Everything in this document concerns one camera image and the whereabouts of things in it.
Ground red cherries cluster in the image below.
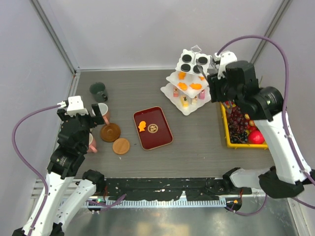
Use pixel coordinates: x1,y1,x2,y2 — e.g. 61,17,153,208
244,114,258,133

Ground dark green mug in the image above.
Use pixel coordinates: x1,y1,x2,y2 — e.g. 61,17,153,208
89,82,108,103

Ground white three-tier stand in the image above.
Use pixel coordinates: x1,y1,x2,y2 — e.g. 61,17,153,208
160,45,212,116

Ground cream cake slice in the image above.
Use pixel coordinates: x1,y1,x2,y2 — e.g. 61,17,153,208
191,96,198,105

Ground orange fish cookies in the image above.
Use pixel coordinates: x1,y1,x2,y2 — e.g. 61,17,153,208
137,71,206,133

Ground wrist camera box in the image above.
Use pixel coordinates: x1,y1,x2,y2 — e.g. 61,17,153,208
57,96,89,117
213,51,238,80

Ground red dessert tray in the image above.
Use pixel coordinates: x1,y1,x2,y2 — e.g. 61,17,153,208
133,106,173,150

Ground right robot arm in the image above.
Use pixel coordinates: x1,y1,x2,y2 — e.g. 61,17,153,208
207,60,315,199

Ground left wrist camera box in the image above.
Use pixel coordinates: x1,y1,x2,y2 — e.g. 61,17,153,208
57,96,89,117

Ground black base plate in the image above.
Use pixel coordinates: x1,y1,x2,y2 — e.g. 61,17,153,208
103,177,252,202

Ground pink mug near arm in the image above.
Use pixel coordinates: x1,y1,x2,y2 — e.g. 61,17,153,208
88,133,97,153

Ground red pomegranate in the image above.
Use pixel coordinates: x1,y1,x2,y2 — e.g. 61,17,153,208
248,130,265,145

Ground purple grape bunch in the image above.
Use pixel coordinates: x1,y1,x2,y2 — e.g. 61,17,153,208
225,106,249,134

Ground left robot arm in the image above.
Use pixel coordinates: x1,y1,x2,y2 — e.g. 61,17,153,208
13,102,106,236

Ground pink mug white inside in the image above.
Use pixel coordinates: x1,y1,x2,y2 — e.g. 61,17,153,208
92,103,110,125

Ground yellow fruit bin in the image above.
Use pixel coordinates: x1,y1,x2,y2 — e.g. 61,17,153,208
220,103,268,150

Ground dark grapes bunch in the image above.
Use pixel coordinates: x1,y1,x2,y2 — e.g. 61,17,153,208
229,131,249,144

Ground dark brown wooden saucer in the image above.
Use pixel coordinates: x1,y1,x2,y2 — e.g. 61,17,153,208
100,123,121,143

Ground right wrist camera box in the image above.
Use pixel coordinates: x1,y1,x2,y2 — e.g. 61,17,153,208
213,51,238,80

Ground light wooden coaster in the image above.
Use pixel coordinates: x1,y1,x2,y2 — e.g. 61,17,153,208
113,138,130,155

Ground black round cookies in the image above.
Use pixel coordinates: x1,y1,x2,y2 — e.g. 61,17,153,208
180,54,208,74

